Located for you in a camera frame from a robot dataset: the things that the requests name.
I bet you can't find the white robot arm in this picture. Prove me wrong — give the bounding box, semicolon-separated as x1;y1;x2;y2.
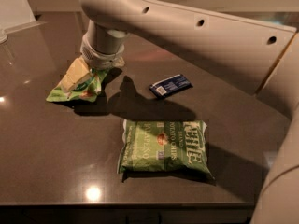
79;0;299;224

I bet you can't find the green rice chip bag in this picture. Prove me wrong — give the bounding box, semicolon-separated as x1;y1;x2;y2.
46;67;110;103

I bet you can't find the dark blue snack packet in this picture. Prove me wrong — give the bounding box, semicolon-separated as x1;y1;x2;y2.
149;74;192;98

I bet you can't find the green jalapeno potato chip bag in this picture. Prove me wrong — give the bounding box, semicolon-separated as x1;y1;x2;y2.
118;119;212;178

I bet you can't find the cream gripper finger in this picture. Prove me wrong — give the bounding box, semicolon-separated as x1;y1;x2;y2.
60;57;92;92

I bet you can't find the white object at left edge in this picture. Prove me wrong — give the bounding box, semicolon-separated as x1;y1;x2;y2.
0;0;44;44

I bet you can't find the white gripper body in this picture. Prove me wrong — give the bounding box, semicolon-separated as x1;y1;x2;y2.
80;40;125;70

